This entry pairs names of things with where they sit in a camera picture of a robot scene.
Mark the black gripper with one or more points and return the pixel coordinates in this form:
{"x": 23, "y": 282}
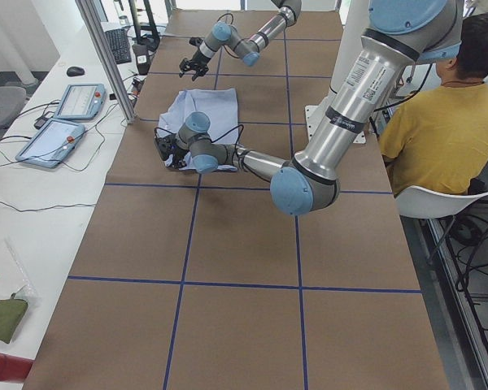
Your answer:
{"x": 176, "y": 155}
{"x": 195, "y": 62}

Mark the blue striped button shirt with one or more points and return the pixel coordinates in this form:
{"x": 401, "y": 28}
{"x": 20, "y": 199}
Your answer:
{"x": 211, "y": 109}

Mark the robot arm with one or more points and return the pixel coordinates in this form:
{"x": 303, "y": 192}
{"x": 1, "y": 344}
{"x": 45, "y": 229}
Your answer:
{"x": 398, "y": 34}
{"x": 248, "y": 49}

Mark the black keyboard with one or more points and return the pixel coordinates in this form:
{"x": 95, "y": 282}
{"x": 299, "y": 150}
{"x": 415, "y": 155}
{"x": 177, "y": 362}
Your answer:
{"x": 118, "y": 43}

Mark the upper teach pendant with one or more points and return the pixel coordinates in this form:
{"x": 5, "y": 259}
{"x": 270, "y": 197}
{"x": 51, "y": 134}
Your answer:
{"x": 81, "y": 102}

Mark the teach pendant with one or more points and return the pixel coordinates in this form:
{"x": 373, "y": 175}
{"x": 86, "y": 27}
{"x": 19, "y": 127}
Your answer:
{"x": 81, "y": 102}
{"x": 51, "y": 145}

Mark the lower teach pendant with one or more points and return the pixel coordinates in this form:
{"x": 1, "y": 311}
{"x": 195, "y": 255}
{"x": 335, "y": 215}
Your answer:
{"x": 51, "y": 145}

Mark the black computer mouse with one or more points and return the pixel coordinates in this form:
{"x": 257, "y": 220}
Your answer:
{"x": 75, "y": 71}

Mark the grey office chair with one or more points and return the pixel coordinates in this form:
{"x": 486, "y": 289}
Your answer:
{"x": 12, "y": 100}

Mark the green folded cloth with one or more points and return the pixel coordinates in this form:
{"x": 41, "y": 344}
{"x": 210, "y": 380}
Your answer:
{"x": 11, "y": 313}

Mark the white chair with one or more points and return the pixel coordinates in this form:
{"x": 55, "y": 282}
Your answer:
{"x": 421, "y": 203}

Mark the person in yellow shirt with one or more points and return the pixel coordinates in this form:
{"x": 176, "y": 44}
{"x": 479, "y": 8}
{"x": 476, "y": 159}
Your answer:
{"x": 439, "y": 139}

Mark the red cylinder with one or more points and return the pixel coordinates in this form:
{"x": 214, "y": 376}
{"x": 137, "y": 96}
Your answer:
{"x": 14, "y": 369}

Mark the aluminium frame post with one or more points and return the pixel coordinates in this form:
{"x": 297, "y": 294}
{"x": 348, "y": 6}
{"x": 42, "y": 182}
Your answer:
{"x": 94, "y": 26}

